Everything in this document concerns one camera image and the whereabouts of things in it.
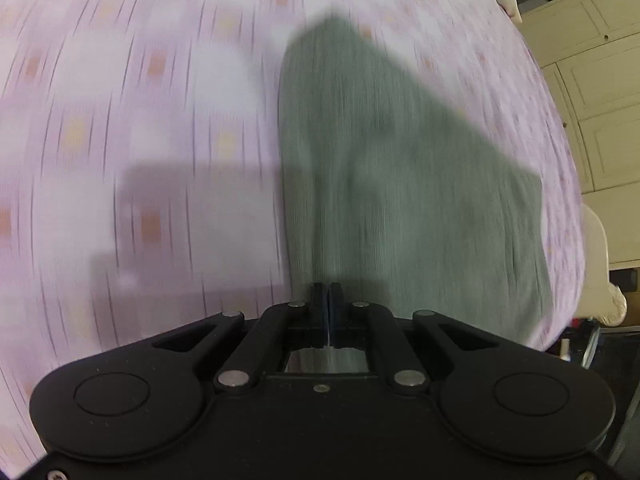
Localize grey knit pants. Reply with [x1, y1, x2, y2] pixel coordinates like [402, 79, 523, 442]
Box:
[278, 15, 553, 344]

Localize cream wardrobe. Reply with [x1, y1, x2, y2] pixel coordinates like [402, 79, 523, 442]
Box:
[520, 0, 640, 270]

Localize purple checkered bed sheet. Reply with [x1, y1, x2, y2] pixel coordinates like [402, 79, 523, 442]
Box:
[1, 0, 585, 476]

